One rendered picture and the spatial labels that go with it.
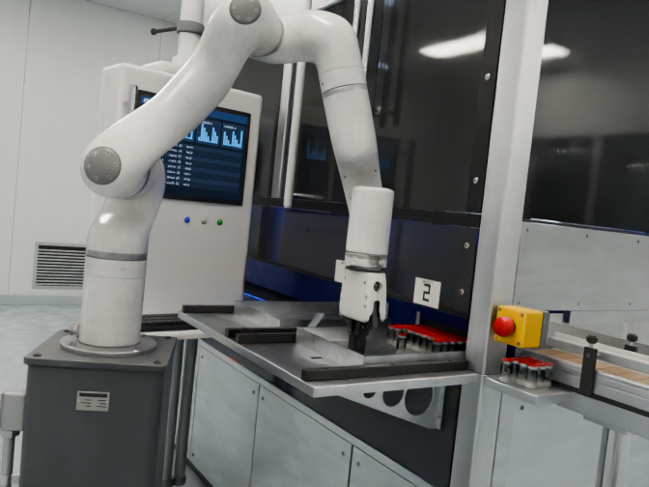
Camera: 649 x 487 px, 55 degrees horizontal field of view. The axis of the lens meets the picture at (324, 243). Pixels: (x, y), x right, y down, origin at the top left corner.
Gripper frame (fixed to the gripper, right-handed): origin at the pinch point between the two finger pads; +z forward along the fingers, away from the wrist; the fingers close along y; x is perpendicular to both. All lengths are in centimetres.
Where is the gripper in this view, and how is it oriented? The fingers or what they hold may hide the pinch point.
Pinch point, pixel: (356, 344)
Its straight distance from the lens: 126.2
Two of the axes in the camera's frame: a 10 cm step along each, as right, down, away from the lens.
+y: -5.3, -1.0, 8.4
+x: -8.4, -0.6, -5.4
